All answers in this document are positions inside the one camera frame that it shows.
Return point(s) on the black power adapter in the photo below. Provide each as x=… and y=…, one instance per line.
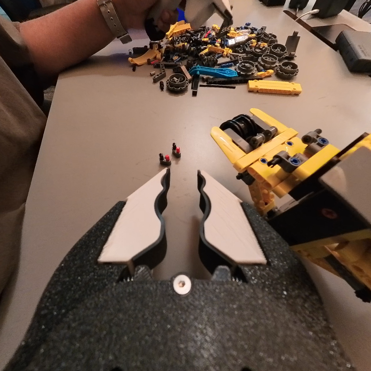
x=355, y=50

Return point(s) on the person's torso in beige shirt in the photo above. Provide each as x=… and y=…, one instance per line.
x=14, y=145

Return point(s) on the blue toy blade piece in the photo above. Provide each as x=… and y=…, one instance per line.
x=214, y=72

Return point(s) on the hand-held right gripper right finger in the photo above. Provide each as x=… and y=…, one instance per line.
x=229, y=229

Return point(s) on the pile of toy building pieces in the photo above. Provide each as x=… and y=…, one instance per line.
x=203, y=49

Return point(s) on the yellow toy vehicle model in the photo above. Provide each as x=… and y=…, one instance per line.
x=289, y=174

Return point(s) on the person's left forearm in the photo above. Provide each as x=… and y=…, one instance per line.
x=63, y=34

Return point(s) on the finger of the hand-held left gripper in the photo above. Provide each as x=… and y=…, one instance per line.
x=198, y=14
x=224, y=10

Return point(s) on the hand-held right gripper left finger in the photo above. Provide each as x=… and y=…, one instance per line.
x=133, y=229

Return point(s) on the dark box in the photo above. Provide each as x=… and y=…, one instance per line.
x=333, y=7

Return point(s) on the grey connector with red pin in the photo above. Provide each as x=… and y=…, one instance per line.
x=176, y=150
x=165, y=160

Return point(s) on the long yellow toy panel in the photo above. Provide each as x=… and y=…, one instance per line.
x=274, y=87

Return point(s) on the person's left hand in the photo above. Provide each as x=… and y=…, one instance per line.
x=133, y=14

